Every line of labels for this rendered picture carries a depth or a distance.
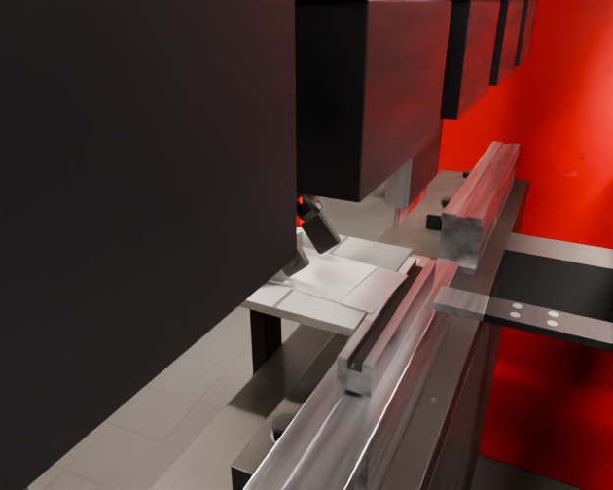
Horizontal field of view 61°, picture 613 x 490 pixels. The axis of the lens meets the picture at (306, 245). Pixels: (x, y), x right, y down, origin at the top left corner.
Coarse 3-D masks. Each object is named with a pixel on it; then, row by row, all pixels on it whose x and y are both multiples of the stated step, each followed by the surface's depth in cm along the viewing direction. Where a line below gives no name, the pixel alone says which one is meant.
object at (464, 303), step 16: (448, 288) 50; (448, 304) 48; (464, 304) 48; (480, 304) 48; (496, 304) 48; (512, 304) 48; (528, 304) 48; (480, 320) 47; (496, 320) 46; (512, 320) 45; (528, 320) 45; (544, 320) 45; (560, 320) 45; (576, 320) 45; (592, 320) 45; (560, 336) 44; (576, 336) 43; (592, 336) 43; (608, 336) 43
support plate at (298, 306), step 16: (304, 240) 62; (352, 240) 62; (352, 256) 58; (368, 256) 58; (384, 256) 58; (400, 256) 58; (272, 288) 51; (288, 288) 51; (240, 304) 50; (256, 304) 49; (272, 304) 48; (288, 304) 48; (304, 304) 48; (320, 304) 48; (336, 304) 48; (304, 320) 47; (320, 320) 46; (336, 320) 46; (352, 320) 46
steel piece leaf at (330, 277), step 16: (320, 256) 57; (336, 256) 57; (304, 272) 54; (320, 272) 54; (336, 272) 54; (352, 272) 54; (368, 272) 54; (304, 288) 51; (320, 288) 51; (336, 288) 51; (352, 288) 51
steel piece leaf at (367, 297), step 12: (372, 276) 53; (384, 276) 53; (396, 276) 53; (408, 276) 53; (360, 288) 51; (372, 288) 51; (384, 288) 51; (396, 288) 51; (348, 300) 49; (360, 300) 49; (372, 300) 49; (372, 312) 47
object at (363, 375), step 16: (416, 272) 56; (432, 272) 56; (400, 288) 53; (416, 288) 51; (384, 304) 49; (400, 304) 48; (416, 304) 51; (368, 320) 46; (384, 320) 48; (400, 320) 46; (352, 336) 44; (368, 336) 45; (384, 336) 44; (400, 336) 47; (352, 352) 42; (368, 352) 43; (384, 352) 43; (352, 368) 41; (368, 368) 40; (384, 368) 44; (352, 384) 42; (368, 384) 41
